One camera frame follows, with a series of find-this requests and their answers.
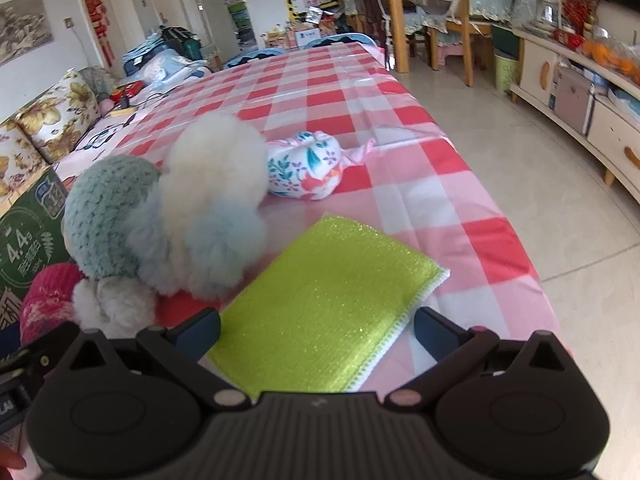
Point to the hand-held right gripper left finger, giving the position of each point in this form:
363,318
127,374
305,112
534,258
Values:
197,332

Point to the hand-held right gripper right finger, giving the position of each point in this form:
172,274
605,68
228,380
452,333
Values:
432,332

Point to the yellow-green scouring sponge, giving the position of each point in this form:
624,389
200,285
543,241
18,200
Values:
325,300

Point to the white and blue fluffy toy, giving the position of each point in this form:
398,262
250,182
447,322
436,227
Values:
215,170

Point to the person's left hand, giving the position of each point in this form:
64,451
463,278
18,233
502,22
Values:
9,460

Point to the pink knitted hat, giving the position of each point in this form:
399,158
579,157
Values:
47,295

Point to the teal knitted hat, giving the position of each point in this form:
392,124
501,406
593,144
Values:
100,210

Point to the floral fabric pouch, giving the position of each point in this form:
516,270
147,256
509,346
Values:
305,165

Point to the cartoon print sofa cover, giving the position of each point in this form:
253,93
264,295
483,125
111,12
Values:
110,135

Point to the yellow floral cushion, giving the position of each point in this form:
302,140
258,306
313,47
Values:
55,115
20,160

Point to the red flat box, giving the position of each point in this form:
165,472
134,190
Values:
127,92

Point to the red white checkered tablecloth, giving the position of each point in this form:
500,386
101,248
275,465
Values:
325,90

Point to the light green waste bin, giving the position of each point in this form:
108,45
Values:
506,72

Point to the sofa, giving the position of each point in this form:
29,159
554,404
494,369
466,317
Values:
97,80

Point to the cream cabinet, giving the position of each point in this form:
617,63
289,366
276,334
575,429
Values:
545,85

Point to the plastic wrapped blue bedding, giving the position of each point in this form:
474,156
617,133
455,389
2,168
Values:
160,62

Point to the pink plastic stool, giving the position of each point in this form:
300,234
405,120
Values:
457,52

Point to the wooden chair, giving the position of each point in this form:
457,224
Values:
467,45

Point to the dark suitcase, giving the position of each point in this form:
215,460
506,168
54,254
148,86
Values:
180,42

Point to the white cardboard box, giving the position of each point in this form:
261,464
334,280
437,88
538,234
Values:
308,39

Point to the bag of oranges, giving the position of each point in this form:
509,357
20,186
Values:
612,57

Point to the red hanging wall decoration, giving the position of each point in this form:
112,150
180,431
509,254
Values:
97,20

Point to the giraffe wall sticker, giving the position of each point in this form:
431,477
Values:
288,10

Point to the framed grey wall picture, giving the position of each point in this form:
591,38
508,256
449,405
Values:
25,30

